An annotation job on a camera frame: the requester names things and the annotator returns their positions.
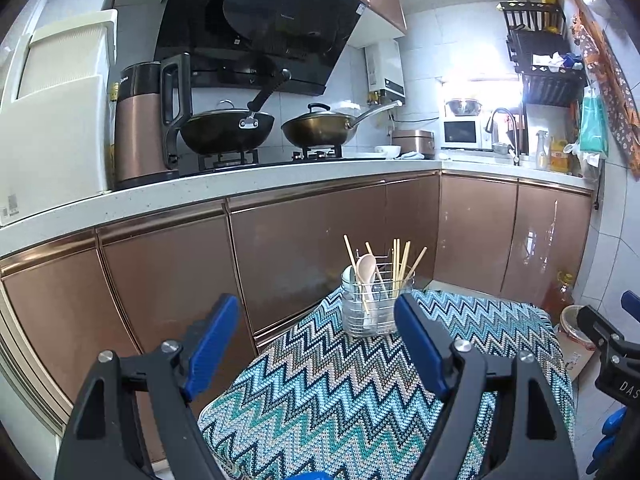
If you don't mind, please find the yellow detergent bottle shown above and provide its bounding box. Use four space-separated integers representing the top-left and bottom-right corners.
548 134 571 174

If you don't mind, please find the white water heater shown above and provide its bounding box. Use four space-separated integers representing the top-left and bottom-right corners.
363 38 405 104

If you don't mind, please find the steel bowl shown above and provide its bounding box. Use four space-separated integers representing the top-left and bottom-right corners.
444 98 484 117

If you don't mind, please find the black dish rack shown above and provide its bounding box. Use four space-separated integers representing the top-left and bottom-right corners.
497 0 589 159

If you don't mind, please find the wire utensil holder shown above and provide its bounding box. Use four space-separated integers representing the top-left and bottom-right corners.
340 259 415 339

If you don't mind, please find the white cutting board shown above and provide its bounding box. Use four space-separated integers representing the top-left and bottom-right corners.
0 72 112 227

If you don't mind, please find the orange patterned hanging cloth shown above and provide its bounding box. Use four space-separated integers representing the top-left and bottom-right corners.
569 0 640 182

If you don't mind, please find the clear spray bottle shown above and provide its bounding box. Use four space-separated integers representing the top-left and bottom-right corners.
534 130 550 171

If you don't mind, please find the gas stove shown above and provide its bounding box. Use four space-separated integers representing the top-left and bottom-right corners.
179 144 387 177

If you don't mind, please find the cooking oil bottle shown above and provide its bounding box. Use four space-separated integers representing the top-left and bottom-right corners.
542 270 576 312

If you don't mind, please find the white microwave oven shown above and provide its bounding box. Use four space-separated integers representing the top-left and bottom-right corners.
440 117 494 151

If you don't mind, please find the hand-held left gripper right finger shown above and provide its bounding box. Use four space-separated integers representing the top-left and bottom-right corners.
393 292 581 480

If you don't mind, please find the black kitchen faucet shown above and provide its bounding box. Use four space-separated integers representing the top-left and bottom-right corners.
484 107 522 166

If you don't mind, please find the teal hanging bag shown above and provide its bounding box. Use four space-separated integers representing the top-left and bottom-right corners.
578 86 610 156

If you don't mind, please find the bronze pan with lid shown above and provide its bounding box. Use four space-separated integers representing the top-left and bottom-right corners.
280 99 404 149

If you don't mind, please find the cream wastebasket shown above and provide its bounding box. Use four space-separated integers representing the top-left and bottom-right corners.
553 304 599 382

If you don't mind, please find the cream ceramic spoon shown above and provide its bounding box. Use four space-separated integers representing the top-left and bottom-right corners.
356 253 379 287

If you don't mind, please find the person's right hand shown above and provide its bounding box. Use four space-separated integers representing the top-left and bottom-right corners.
586 406 629 479

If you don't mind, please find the copper electric kettle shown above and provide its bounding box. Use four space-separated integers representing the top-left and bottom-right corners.
112 52 194 191

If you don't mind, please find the zigzag patterned mat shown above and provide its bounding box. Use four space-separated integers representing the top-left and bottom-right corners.
197 287 577 480

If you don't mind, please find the copper kitchen base cabinet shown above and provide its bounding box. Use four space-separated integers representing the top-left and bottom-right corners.
0 157 599 463

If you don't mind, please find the rice cooker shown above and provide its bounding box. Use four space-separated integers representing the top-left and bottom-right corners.
391 129 436 155

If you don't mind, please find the black range hood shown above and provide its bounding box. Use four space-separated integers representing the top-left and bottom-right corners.
152 0 371 97

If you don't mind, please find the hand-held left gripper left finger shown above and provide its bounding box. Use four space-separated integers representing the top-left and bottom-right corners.
52 293 241 480

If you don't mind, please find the black wok with lid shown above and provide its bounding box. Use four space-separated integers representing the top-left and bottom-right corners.
178 68 293 156

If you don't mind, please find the cream cutting board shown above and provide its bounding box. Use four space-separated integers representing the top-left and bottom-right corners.
15 8 119 102

